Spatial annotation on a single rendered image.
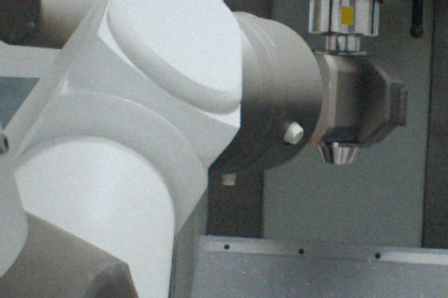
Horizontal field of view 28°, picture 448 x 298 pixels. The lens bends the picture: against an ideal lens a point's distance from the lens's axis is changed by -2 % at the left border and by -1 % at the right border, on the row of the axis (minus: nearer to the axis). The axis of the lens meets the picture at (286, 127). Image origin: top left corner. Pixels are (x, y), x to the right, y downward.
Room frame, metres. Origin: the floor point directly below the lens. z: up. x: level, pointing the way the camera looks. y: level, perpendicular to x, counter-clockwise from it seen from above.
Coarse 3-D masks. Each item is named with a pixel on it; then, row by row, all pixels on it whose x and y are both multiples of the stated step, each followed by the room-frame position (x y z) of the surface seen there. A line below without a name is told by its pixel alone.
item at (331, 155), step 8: (320, 152) 0.61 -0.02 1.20; (328, 152) 0.60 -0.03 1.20; (336, 152) 0.60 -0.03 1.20; (344, 152) 0.60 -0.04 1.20; (352, 152) 0.61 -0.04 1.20; (320, 160) 0.61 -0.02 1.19; (328, 160) 0.61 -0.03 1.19; (336, 160) 0.60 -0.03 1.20; (344, 160) 0.61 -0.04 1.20; (352, 160) 0.61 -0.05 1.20
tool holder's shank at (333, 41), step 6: (330, 36) 0.61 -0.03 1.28; (336, 36) 0.61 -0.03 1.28; (342, 36) 0.61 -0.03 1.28; (348, 36) 0.60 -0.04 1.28; (354, 36) 0.61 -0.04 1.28; (360, 36) 0.61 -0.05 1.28; (330, 42) 0.61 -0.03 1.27; (336, 42) 0.61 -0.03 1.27; (342, 42) 0.61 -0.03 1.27; (348, 42) 0.61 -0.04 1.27; (354, 42) 0.61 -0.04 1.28; (330, 48) 0.61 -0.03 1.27; (336, 48) 0.61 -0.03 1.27; (342, 48) 0.61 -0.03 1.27; (348, 48) 0.61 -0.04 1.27; (354, 48) 0.61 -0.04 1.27
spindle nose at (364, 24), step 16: (320, 0) 0.60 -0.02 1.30; (336, 0) 0.59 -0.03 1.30; (352, 0) 0.59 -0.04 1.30; (368, 0) 0.60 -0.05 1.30; (320, 16) 0.60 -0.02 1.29; (336, 16) 0.59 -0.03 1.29; (368, 16) 0.60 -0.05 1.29; (320, 32) 0.60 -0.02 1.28; (336, 32) 0.59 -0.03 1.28; (352, 32) 0.59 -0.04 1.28; (368, 32) 0.60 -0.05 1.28
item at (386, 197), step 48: (240, 0) 0.99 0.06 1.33; (288, 0) 0.99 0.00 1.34; (432, 0) 0.98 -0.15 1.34; (384, 48) 0.98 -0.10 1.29; (432, 48) 0.98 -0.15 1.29; (432, 96) 0.97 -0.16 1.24; (384, 144) 0.98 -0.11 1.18; (432, 144) 0.97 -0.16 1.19; (240, 192) 0.99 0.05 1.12; (288, 192) 0.99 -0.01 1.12; (336, 192) 0.99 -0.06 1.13; (384, 192) 0.98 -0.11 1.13; (432, 192) 0.97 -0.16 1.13; (192, 240) 1.02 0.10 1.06; (288, 240) 0.99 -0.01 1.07; (336, 240) 0.99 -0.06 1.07; (384, 240) 0.98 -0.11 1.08; (432, 240) 0.97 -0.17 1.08
